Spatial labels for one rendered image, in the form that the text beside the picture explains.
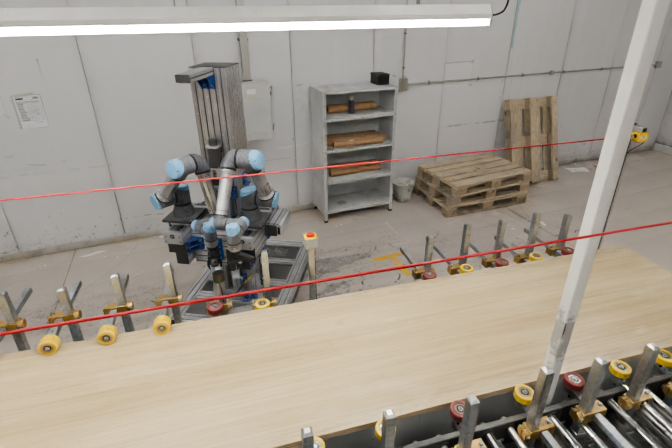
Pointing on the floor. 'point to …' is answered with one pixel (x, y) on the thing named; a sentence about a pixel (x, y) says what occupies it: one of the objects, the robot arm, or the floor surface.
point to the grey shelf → (379, 192)
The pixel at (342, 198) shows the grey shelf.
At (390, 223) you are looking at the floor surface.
